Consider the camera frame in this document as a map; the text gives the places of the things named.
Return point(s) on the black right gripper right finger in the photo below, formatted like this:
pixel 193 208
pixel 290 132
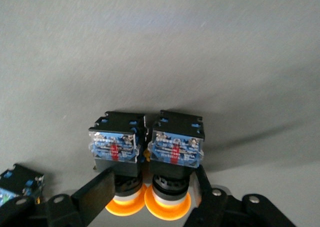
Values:
pixel 215 209

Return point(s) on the red mushroom push button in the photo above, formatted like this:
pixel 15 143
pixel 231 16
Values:
pixel 22 177

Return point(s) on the yellow mushroom push button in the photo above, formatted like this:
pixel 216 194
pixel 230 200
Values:
pixel 180 129
pixel 117 127

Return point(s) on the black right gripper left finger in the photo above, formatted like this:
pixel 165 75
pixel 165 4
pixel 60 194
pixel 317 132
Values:
pixel 87 199

